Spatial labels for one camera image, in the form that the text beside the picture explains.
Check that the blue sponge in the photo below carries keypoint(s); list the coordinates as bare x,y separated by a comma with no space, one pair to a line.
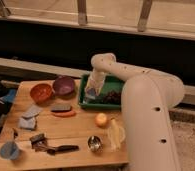
90,94

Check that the small metal cup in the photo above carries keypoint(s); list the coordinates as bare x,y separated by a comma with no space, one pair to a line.
94,143

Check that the grey cloth piece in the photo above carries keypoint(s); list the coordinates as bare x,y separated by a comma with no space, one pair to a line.
33,111

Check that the blue plastic cup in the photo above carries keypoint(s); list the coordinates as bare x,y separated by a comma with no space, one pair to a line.
9,150

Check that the clear glass mug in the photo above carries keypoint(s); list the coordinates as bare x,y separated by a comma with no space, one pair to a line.
120,133

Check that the green plastic tray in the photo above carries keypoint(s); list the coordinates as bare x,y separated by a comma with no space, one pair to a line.
111,84

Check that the purple plastic bowl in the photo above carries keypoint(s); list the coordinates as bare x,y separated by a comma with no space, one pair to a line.
63,85

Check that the yellow apple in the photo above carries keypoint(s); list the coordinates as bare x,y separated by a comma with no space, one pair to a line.
101,120

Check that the dark grape bunch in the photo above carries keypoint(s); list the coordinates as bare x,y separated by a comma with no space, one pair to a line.
112,97

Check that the grey folded cloth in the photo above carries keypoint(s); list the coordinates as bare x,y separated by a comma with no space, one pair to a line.
29,124

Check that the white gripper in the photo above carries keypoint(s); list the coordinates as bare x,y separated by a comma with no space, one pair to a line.
96,80

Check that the orange plastic bowl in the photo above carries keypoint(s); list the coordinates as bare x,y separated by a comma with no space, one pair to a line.
41,93

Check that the small brown block toy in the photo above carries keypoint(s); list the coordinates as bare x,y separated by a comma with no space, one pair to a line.
38,140

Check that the yellow banana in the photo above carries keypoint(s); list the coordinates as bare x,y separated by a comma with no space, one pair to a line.
116,144

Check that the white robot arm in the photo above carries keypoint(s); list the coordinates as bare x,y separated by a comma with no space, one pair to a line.
146,98

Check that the blue object at table edge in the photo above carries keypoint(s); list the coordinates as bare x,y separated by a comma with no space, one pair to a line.
10,96

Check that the black handled tool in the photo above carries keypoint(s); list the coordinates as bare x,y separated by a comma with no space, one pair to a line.
62,148

